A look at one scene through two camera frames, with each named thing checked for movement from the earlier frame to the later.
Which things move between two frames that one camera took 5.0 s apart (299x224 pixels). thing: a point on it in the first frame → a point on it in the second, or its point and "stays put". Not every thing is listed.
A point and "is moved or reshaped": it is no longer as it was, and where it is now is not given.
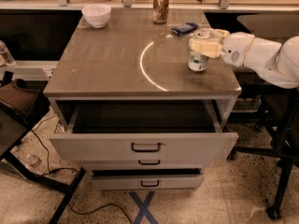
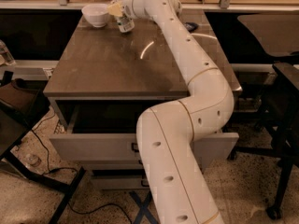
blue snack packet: (184, 28) stays put
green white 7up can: (198, 62) is moved or reshaped
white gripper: (237, 49) → (127, 7)
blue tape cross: (143, 207) stays put
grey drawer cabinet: (133, 112) stays put
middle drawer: (109, 164) stays put
